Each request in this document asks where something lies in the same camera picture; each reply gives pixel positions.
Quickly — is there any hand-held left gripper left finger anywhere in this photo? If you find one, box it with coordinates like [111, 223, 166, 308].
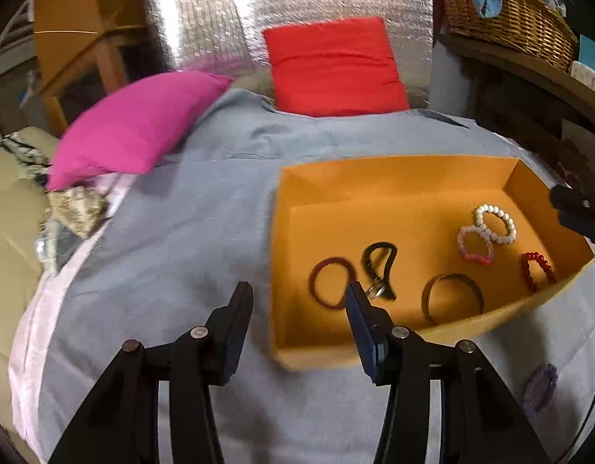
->
[48, 281, 254, 464]

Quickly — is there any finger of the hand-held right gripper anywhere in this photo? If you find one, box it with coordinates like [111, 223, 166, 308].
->
[549, 184, 595, 214]
[558, 210, 595, 254]

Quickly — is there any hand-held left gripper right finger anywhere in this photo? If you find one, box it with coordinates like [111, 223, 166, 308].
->
[346, 280, 552, 464]

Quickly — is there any white bead bracelet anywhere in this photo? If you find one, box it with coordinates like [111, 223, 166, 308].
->
[474, 204, 518, 246]

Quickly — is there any red bead bracelet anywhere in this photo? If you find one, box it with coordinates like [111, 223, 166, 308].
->
[520, 251, 557, 293]

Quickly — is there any maroon ring bangle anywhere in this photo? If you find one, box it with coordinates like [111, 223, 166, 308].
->
[308, 256, 358, 310]

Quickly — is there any dark thin bangle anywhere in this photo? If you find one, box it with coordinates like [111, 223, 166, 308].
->
[421, 273, 486, 327]

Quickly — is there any black hair tie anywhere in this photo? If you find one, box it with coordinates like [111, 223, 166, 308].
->
[362, 241, 399, 300]

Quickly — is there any pink clear bead bracelet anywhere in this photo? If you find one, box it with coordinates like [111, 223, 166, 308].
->
[457, 225, 494, 265]

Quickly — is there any orange cardboard box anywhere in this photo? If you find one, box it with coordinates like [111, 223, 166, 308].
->
[269, 155, 595, 372]

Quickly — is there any purple bead bracelet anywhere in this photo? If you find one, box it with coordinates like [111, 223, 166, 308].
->
[522, 363, 560, 414]

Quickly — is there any white and blue box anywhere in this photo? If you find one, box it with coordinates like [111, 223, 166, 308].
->
[570, 60, 595, 98]

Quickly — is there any wooden table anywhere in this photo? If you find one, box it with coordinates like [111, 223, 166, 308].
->
[433, 34, 595, 165]

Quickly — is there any grey cloth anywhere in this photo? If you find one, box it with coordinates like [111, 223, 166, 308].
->
[36, 88, 595, 464]

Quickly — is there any teal cardboard box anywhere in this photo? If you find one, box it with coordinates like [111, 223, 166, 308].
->
[578, 35, 595, 83]

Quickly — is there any wicker basket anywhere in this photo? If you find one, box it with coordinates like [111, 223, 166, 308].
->
[435, 0, 579, 73]

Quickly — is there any floral patterned cloth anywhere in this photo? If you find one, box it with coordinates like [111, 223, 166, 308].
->
[43, 186, 109, 237]

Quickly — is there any pale pink bedsheet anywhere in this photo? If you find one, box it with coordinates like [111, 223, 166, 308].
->
[7, 169, 134, 450]

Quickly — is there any magenta pillow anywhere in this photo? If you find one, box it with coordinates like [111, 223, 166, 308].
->
[45, 70, 234, 191]

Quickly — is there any cream leather sofa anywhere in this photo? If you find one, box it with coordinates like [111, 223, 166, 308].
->
[0, 126, 61, 445]

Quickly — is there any red pillow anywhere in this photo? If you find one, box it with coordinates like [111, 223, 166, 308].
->
[263, 17, 410, 118]

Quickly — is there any black white patterned cloth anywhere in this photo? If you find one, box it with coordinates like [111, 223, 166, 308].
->
[0, 133, 51, 179]

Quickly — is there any silver insulation sheet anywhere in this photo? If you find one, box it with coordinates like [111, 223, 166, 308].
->
[143, 0, 433, 109]

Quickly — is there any orange wooden cabinet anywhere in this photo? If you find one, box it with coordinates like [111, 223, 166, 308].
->
[31, 0, 158, 136]

